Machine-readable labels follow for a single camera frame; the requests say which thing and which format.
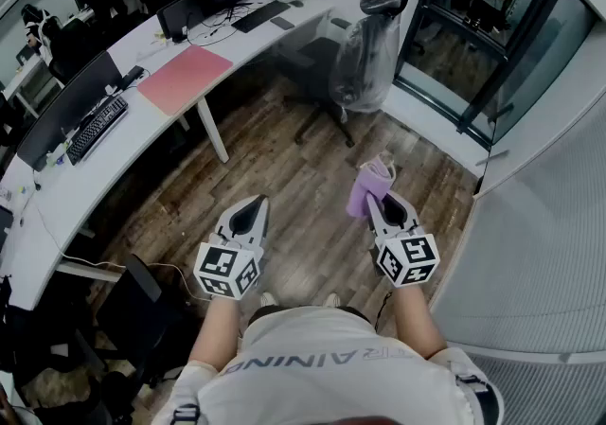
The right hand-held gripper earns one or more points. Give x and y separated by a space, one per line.
407 262

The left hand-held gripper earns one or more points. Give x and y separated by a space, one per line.
222 267

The purple cloth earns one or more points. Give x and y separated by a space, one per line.
364 191

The pink desk mat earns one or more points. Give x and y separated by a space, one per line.
184 80

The person's right forearm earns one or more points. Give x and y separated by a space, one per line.
416 324

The person's left forearm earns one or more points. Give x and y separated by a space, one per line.
215 333

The black computer mouse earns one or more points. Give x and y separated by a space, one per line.
296 3

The person's left white shoe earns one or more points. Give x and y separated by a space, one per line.
268 298

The person's white shoe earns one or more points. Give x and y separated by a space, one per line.
331 300
268 298

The person's right white shoe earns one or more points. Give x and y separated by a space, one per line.
331 300

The plastic-covered black office chair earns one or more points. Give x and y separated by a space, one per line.
364 63

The person's white shirt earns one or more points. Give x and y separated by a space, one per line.
322 366

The black full-size keyboard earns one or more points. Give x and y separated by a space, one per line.
97 129

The black docking box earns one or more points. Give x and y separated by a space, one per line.
132 76

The small green bottle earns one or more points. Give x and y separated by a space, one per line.
54 159

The black smartphone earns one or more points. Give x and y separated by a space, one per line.
282 23

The black slim keyboard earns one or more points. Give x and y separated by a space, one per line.
260 16

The wide black curved monitor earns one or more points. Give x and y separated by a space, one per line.
66 111

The dark grey monitor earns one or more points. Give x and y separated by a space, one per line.
182 16

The black glass door frame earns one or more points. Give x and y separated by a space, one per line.
518 49

